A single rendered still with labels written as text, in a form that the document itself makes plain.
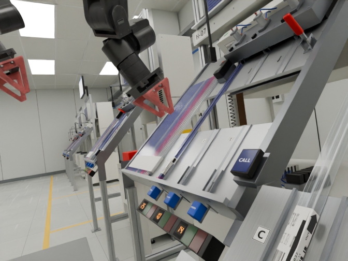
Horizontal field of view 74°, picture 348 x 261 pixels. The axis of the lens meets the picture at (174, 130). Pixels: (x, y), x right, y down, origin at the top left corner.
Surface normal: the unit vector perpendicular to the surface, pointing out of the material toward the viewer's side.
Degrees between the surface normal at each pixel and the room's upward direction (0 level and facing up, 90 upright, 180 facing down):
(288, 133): 90
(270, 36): 133
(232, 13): 90
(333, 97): 90
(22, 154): 90
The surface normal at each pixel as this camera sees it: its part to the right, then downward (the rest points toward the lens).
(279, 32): -0.56, 0.75
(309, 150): -0.88, 0.11
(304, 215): -0.68, -0.68
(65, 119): 0.46, -0.07
